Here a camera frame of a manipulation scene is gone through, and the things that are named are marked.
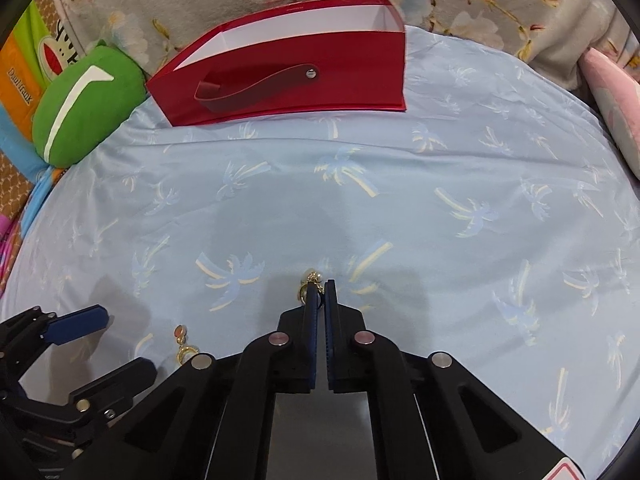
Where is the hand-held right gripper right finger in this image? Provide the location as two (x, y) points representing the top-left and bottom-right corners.
(325, 280), (586, 480)

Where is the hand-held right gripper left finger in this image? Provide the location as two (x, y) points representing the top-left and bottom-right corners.
(102, 282), (319, 480)

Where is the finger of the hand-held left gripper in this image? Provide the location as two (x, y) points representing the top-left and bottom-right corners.
(15, 357), (158, 436)
(0, 306), (109, 361)

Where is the small gold earring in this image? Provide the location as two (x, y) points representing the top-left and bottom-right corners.
(298, 270), (323, 306)

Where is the gold drop earring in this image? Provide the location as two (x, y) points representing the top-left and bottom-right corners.
(172, 325), (201, 363)

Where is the red box with strap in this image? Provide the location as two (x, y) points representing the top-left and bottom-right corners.
(146, 0), (408, 128)

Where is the light blue palm print sheet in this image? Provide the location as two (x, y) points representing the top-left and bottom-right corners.
(0, 25), (640, 480)

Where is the green round pillow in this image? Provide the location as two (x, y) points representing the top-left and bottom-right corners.
(31, 40), (147, 168)

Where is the colourful cartoon printed sheet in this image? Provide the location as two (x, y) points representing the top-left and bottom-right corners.
(0, 0), (86, 301)

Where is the grey floral blanket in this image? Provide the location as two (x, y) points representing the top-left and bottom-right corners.
(50, 0), (640, 106)

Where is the pink pillow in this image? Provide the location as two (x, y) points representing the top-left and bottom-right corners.
(577, 47), (640, 181)

